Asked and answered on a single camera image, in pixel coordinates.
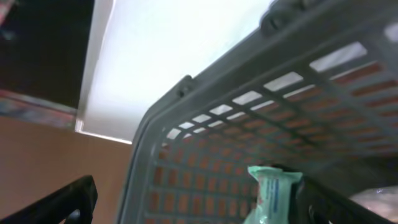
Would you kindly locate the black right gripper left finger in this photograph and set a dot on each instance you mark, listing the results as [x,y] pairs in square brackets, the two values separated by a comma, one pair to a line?
[73,203]

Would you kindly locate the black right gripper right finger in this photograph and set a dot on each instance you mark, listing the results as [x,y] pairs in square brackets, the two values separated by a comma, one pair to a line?
[312,203]

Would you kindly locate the mint green snack wrapper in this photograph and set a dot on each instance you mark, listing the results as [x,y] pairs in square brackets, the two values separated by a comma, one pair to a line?
[274,193]

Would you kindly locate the beige Pantree snack bag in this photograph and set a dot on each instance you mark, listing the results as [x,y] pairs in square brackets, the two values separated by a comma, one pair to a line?
[382,201]

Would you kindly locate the grey plastic mesh basket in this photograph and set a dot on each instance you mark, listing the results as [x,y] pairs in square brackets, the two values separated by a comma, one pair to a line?
[312,90]

